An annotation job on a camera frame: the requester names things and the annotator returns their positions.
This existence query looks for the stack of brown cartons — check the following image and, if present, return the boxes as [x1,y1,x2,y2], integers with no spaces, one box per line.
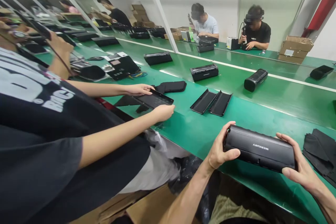
[130,4,156,28]

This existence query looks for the person's left hand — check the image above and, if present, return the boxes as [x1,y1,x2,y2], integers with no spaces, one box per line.
[203,121,241,173]

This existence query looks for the red cylinder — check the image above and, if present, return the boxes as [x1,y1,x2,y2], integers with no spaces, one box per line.
[307,0,336,31]

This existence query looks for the person's legs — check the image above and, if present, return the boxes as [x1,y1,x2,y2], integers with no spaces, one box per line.
[210,194,272,224]

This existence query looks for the black flat sheet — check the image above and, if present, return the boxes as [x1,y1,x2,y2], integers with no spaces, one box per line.
[114,95,153,116]

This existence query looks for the row of black speaker shells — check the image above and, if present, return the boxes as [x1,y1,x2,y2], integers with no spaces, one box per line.
[46,18,168,48]

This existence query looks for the black mesh grille piece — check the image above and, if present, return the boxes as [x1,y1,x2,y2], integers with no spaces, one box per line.
[151,80,188,94]

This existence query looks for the black half shell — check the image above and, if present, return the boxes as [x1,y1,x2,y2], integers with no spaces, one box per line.
[190,89,217,115]
[209,90,233,117]

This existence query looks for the black plastic bag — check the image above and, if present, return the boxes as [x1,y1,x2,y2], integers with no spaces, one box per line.
[168,155,219,199]

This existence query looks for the black flat control panel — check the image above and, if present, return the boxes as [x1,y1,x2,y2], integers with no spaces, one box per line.
[131,89,175,111]

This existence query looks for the pile of black fabric sheets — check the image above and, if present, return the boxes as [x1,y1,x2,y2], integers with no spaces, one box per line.
[302,128,336,190]

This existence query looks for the black speaker housing white print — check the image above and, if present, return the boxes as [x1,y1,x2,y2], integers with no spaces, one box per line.
[223,125,299,174]

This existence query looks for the black panel with coloured wires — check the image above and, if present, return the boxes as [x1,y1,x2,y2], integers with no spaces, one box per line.
[101,53,144,82]

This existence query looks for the black open tray shell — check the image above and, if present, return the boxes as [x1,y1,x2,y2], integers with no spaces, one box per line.
[309,64,335,80]

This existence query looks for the white box machine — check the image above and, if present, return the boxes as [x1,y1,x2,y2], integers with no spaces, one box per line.
[226,36,241,51]
[181,30,195,43]

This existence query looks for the person's right hand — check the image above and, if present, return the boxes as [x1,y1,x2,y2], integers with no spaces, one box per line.
[276,132,325,188]

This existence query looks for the black fabric pouch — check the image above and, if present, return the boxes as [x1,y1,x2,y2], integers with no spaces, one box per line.
[78,65,107,82]

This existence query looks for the brown cardboard box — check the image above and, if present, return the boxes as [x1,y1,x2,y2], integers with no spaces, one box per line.
[99,183,184,224]

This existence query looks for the open brown cartons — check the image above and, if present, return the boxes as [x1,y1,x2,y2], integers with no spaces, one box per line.
[164,26,190,41]

